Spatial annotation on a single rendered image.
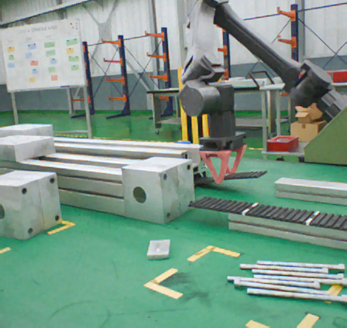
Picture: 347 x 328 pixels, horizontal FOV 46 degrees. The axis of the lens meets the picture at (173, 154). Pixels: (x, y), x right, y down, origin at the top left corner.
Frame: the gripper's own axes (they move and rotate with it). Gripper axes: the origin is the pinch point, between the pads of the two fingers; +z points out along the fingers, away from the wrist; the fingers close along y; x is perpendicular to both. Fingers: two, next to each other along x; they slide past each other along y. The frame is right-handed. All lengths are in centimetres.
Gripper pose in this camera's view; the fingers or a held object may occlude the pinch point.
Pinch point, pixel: (225, 176)
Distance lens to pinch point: 90.6
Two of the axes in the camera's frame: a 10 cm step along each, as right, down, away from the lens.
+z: 0.8, 9.8, 1.8
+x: 8.1, 0.5, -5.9
